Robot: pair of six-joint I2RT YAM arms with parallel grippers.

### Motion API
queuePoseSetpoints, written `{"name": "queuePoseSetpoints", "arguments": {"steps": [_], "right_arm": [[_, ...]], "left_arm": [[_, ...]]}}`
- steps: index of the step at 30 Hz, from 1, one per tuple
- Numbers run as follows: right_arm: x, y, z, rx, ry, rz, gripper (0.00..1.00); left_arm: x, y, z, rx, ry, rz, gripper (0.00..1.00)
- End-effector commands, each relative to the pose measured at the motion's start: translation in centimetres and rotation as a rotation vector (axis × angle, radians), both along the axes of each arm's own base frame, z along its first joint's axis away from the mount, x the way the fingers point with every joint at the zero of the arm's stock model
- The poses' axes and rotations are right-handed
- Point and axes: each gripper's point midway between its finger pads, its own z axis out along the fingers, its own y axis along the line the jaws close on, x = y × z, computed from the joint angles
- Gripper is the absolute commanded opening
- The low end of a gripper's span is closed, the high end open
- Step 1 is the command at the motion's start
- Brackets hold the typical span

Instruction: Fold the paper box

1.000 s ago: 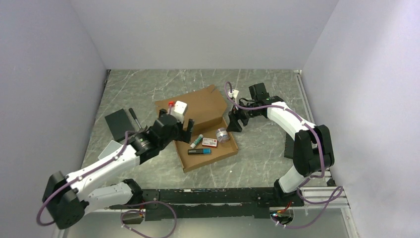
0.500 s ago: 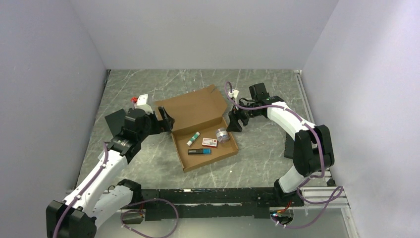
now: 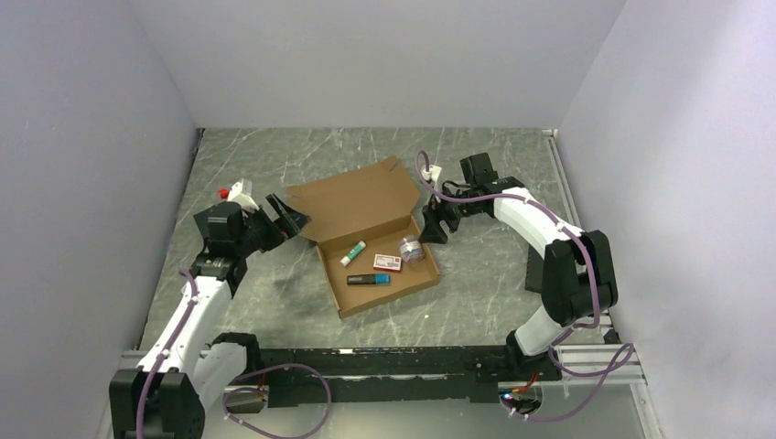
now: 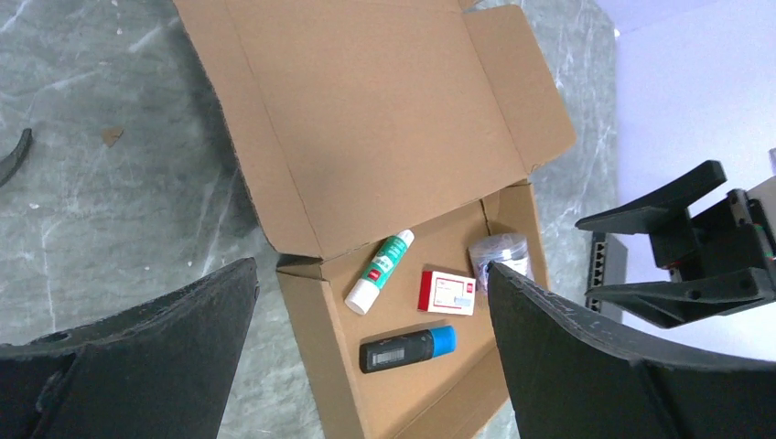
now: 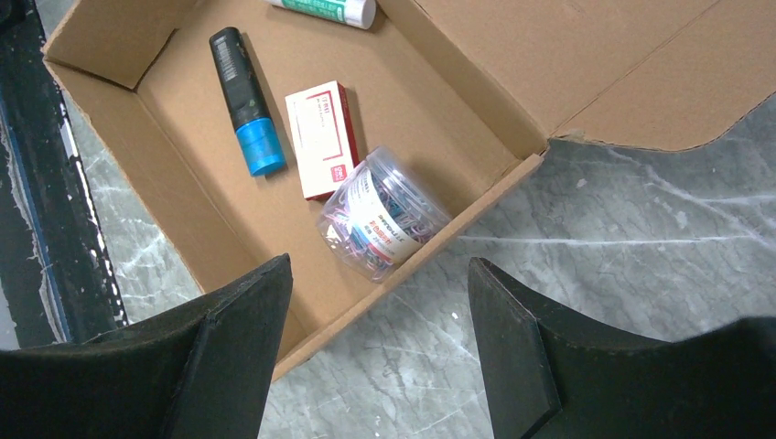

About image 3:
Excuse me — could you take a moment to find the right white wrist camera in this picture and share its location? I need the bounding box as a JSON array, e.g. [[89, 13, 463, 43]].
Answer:
[[419, 165, 442, 185]]

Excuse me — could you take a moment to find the black blue marker pen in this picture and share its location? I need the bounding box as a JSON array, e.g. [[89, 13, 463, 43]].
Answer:
[[346, 273, 391, 286]]

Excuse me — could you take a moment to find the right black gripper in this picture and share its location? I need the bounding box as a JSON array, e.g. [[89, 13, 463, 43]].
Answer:
[[418, 181, 483, 244]]

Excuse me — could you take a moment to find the brown cardboard box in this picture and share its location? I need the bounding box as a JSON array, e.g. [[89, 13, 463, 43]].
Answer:
[[286, 156, 441, 318]]

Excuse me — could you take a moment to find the green white glue stick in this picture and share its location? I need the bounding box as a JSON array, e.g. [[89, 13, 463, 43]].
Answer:
[[339, 241, 367, 267]]

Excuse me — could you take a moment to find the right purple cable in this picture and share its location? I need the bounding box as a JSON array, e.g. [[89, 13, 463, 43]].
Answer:
[[415, 150, 637, 424]]

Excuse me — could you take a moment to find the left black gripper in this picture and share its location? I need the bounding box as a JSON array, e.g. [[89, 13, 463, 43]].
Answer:
[[235, 193, 311, 257]]

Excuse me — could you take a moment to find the small red white box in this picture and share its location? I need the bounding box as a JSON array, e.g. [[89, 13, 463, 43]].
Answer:
[[372, 254, 403, 273]]

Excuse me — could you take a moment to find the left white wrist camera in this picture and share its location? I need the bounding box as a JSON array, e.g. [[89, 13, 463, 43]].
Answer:
[[218, 178, 259, 212]]

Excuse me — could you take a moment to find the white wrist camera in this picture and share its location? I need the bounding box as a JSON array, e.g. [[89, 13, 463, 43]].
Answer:
[[218, 178, 259, 212], [419, 165, 442, 185]]

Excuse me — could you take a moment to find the right black rectangular pad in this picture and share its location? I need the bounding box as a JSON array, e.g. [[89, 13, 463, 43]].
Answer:
[[524, 246, 544, 294]]

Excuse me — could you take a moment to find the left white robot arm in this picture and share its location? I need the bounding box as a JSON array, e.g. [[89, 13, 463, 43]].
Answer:
[[109, 189, 310, 438]]

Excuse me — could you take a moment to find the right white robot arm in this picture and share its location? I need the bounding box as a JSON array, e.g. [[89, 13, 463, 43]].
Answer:
[[415, 151, 618, 380]]

